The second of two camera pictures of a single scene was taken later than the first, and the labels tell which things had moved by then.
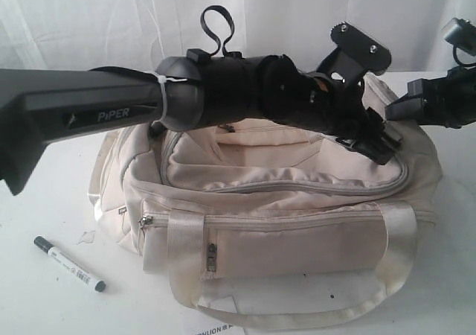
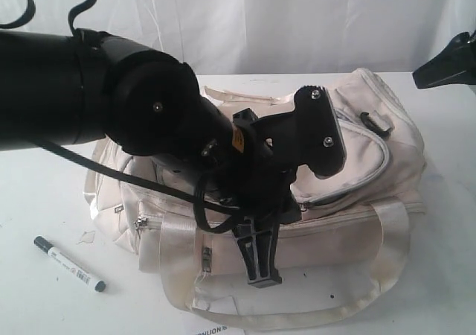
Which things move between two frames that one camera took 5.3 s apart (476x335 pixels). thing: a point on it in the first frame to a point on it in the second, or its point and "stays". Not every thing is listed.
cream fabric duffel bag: x=271 y=225 stays
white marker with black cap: x=70 y=263 stays
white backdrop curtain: x=88 y=23 stays
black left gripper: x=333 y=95 to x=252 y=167
